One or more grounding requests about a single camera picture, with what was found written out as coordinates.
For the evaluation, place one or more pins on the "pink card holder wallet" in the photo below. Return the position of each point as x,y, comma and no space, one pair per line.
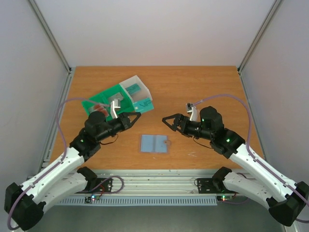
150,143

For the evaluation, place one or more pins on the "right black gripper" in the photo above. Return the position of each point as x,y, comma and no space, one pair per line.
181,123

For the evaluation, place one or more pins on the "small circuit board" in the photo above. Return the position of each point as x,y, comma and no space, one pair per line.
225,198
93,198

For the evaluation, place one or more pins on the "left small circuit board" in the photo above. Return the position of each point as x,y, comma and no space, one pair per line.
93,198

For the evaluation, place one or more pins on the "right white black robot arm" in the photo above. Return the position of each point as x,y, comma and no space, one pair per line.
282,197

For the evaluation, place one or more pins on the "red circle card in bin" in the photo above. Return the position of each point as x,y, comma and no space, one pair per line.
96,107

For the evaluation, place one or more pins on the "white translucent plastic bin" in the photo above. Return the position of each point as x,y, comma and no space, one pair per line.
144,93

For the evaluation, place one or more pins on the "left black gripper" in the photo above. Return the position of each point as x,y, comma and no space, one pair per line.
125,122

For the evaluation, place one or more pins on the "right aluminium corner post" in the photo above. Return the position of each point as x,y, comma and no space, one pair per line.
260,33

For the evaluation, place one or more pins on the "grey card in green bin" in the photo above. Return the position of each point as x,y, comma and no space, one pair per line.
118,97

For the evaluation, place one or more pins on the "right small circuit board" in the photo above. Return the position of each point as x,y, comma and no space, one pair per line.
225,198

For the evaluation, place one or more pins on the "aluminium corner post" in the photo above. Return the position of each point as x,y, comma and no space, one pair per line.
260,33
41,19

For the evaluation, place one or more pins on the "grey slotted cable duct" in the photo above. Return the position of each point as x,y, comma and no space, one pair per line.
140,201

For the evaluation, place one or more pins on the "green plastic bin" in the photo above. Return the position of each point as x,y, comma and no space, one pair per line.
102,98

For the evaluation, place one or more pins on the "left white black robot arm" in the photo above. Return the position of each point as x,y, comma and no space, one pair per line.
28,202

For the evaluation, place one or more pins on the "left aluminium corner post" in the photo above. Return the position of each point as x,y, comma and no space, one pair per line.
41,19

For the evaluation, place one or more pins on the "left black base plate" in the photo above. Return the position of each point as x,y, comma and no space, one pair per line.
103,186

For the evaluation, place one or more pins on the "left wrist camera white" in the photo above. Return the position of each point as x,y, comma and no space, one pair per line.
114,106

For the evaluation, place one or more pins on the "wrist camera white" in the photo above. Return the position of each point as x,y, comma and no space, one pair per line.
192,111
114,106

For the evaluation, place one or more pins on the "teal card in white bin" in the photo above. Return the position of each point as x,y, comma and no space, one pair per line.
133,89

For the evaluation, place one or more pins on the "aluminium rail frame front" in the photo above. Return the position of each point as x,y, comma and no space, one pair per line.
124,182

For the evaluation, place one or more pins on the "teal striped card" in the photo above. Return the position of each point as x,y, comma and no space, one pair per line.
143,106

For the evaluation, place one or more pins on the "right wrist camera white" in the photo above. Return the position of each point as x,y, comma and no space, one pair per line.
192,111

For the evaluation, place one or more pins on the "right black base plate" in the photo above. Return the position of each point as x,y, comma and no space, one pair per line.
208,185

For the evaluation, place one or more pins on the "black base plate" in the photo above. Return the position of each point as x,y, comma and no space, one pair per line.
208,185
103,186

